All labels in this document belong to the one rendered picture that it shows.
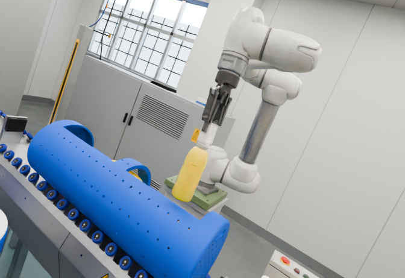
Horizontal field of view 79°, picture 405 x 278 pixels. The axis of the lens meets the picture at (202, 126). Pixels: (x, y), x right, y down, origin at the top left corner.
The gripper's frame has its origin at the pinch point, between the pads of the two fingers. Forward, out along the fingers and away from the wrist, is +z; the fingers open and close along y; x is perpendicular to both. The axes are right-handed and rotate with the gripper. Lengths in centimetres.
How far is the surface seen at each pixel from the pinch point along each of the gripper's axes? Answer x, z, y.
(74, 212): -41, 48, 4
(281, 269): 33, 40, -33
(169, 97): -135, -12, -150
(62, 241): -39, 59, 7
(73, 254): -32, 60, 6
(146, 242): -3.5, 37.8, 7.1
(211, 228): 11.6, 27.0, -1.3
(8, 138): -114, 43, -1
